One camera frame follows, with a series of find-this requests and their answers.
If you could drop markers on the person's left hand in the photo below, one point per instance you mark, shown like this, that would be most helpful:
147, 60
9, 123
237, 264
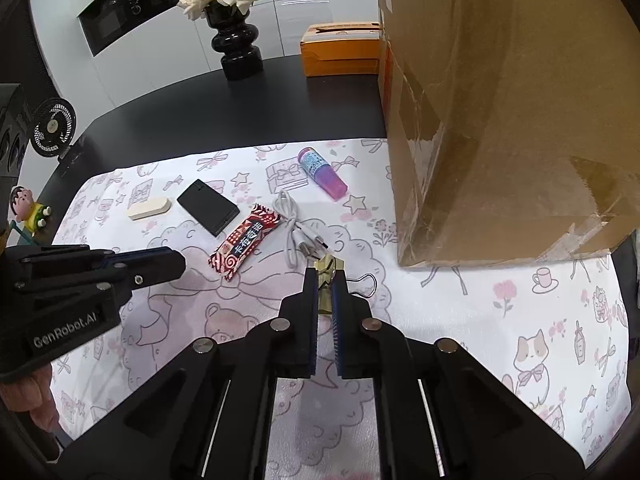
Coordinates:
33, 394

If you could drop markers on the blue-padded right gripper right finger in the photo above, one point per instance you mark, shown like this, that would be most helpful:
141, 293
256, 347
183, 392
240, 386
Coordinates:
368, 347

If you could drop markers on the built-in black oven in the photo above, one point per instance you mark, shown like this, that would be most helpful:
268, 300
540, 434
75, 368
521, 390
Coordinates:
105, 21

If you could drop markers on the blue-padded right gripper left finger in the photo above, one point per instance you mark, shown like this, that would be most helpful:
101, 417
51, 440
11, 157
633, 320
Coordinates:
282, 347

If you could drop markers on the orange tissue box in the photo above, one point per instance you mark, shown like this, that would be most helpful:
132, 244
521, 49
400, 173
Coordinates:
341, 48

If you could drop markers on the purple capped small bottle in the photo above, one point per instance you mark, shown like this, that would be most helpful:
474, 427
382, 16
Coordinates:
322, 173

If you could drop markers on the brown cardboard box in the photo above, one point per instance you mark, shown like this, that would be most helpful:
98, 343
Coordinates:
512, 126

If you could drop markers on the black desk fan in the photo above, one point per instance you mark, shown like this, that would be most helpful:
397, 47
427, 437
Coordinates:
52, 128

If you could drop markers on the patterned white table mat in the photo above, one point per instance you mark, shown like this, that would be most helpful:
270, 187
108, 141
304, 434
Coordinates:
557, 334

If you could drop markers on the cartoon boy figurine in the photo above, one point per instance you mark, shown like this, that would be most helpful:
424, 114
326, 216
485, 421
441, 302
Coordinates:
31, 215

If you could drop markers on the black card holder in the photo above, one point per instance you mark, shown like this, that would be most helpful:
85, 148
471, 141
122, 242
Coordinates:
209, 208

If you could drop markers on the cream oval eraser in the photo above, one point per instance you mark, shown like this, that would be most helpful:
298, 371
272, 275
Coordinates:
150, 208

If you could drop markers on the red candy wrapper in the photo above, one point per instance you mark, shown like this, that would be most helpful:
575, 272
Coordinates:
243, 240

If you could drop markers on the black ribbed vase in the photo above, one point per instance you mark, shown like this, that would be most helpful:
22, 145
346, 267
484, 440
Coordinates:
234, 40

